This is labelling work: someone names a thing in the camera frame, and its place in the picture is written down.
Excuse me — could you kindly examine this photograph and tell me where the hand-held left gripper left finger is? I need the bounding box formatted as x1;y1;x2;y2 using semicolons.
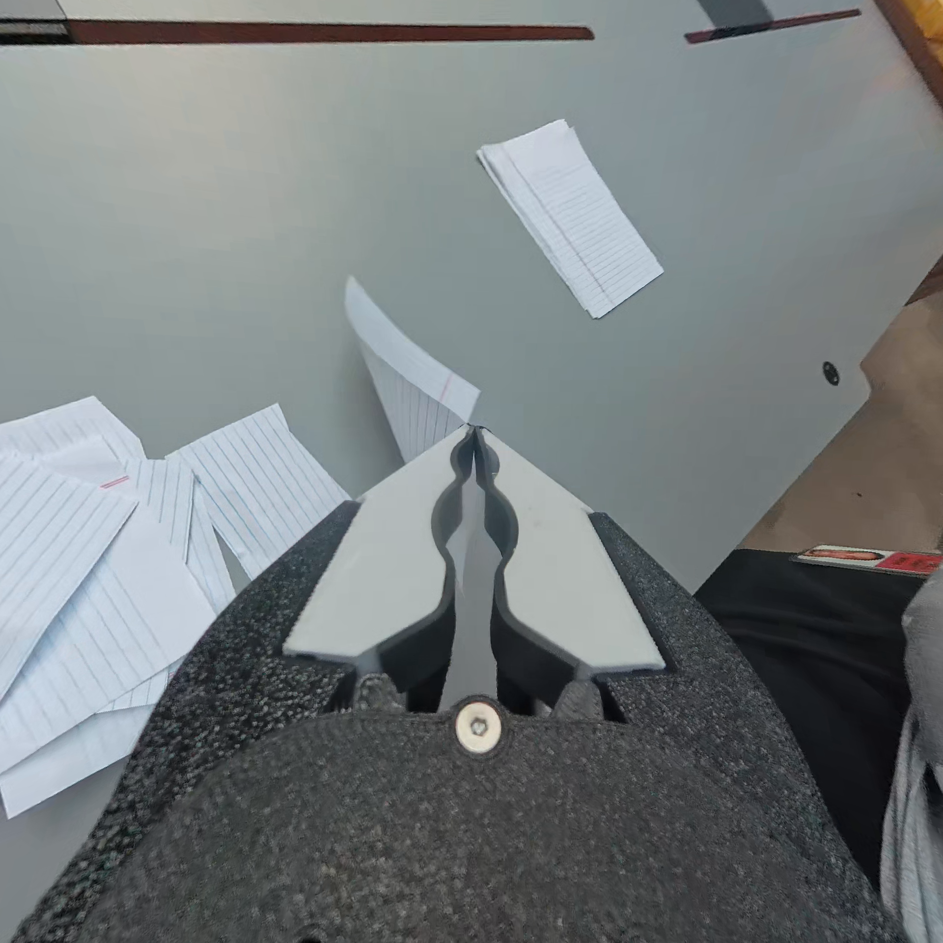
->
282;426;474;697

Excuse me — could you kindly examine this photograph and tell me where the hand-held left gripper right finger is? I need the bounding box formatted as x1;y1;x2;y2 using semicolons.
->
475;426;668;710

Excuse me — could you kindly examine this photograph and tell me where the flat desk cable lid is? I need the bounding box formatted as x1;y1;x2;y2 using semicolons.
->
696;0;776;29
0;0;71;38

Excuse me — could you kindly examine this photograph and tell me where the lined paper sheet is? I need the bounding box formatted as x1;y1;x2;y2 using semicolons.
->
344;276;481;467

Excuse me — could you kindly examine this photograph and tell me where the red white label card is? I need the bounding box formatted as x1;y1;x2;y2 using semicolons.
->
790;545;943;578

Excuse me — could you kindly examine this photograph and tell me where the person's grey hooded sweatshirt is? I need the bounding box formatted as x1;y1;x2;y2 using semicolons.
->
880;566;943;943

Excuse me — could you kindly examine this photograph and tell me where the stack of lined paper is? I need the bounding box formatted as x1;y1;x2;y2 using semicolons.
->
476;119;665;320

